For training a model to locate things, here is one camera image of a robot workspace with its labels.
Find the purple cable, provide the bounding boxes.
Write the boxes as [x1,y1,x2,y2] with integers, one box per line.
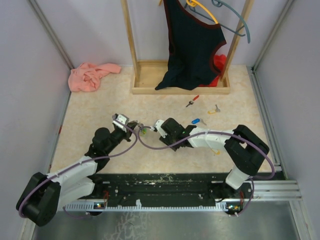
[137,126,276,217]
[17,117,140,221]

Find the slotted cable duct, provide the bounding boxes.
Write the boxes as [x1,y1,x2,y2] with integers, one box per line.
[62,201,243,213]

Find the red cloth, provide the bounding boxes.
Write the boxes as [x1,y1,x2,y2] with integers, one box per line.
[199,54,227,88]

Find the key with yellow tag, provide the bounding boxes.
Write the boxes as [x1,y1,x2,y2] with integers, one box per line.
[210,148,221,156]
[207,104,221,115]

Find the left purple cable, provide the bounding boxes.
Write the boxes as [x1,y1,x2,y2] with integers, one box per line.
[17,117,140,221]

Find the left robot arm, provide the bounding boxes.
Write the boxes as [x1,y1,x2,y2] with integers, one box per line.
[16,115,138,227]

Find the grey-blue hanger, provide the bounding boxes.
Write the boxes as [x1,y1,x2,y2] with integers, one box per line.
[184,0,253,44]

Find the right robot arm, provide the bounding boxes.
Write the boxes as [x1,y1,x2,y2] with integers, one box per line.
[154,118,270,198]

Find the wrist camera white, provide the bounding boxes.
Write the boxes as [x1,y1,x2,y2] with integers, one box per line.
[153,119,167,138]
[112,113,130,133]

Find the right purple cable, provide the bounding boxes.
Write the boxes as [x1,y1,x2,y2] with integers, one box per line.
[137,126,276,217]

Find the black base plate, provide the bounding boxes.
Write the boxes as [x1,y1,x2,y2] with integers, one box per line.
[85,173,252,208]

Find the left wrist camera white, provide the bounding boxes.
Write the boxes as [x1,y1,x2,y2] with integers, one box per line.
[112,113,130,133]

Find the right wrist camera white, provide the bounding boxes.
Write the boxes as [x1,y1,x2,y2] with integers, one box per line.
[153,119,167,138]

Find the dark navy tank top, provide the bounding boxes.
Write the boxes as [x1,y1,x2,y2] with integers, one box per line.
[155,0,227,91]

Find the key with red strap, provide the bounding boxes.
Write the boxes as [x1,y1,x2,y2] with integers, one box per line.
[185,95,200,108]

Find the yellow hanger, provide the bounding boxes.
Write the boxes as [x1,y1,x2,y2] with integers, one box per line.
[158,0,221,25]

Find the large keyring with rings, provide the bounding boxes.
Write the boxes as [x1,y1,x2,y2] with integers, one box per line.
[137,122,148,137]

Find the key with blue tag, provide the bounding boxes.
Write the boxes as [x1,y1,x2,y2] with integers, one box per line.
[191,118,207,126]

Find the wooden clothes rack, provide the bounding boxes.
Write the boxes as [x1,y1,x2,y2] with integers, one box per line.
[121,0,254,95]

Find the pink cloth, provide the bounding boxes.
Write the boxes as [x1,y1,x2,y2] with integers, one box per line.
[68,62,122,92]

